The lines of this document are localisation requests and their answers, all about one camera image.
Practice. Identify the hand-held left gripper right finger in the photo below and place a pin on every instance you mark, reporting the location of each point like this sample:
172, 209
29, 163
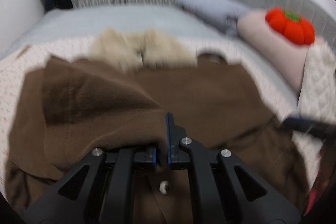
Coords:
168, 134

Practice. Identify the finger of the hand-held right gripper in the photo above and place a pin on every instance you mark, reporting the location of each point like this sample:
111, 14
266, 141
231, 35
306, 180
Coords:
302, 125

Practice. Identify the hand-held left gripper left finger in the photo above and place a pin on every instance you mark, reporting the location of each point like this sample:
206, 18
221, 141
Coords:
153, 156

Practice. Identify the brown coat with fur collar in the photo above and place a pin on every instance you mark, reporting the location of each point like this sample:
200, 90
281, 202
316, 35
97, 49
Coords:
210, 98

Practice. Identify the light blue bed cover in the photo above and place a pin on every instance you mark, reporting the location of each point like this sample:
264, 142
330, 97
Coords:
118, 16

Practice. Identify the pale pink pillow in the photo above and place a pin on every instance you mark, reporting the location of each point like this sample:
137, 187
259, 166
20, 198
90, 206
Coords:
273, 45

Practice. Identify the white quilted cushion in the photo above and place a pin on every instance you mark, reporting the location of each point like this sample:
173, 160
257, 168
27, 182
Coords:
317, 77

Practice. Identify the blue-grey folded blanket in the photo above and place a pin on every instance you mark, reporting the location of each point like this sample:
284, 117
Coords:
210, 8

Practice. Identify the floral print bed sheet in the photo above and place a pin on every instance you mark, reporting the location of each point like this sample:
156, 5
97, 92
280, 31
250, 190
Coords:
10, 87

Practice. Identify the red pumpkin plush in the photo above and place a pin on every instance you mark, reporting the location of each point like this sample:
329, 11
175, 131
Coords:
291, 27

